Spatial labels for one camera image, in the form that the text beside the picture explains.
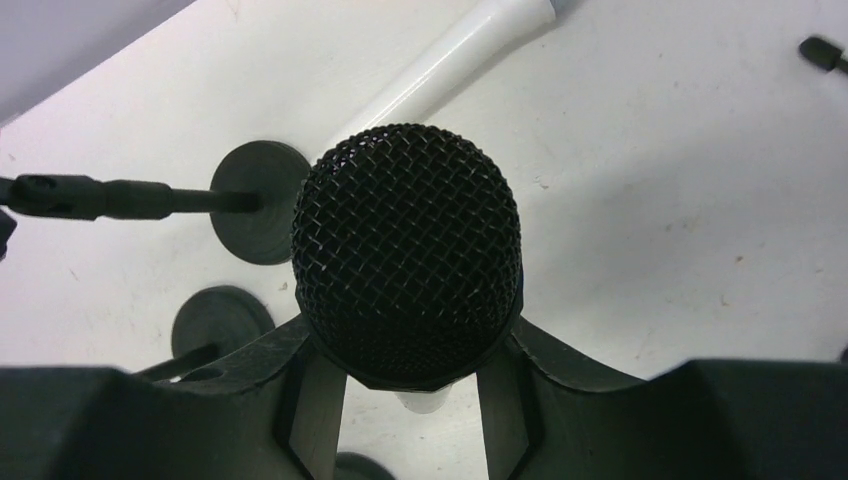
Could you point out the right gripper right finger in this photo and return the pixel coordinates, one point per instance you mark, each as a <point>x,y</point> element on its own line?
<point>550,412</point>

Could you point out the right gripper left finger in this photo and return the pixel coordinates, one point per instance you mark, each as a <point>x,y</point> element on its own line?
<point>271,410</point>

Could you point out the black round-base stand white mic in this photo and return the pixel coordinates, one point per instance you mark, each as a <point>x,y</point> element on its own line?
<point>210,325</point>

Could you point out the black microphone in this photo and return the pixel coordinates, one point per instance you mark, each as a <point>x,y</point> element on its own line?
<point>407,258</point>

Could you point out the white microphone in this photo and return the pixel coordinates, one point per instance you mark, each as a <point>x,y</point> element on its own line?
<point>450,60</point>

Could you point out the black tripod shock-mount stand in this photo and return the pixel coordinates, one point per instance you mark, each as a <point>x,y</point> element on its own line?
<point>823,54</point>

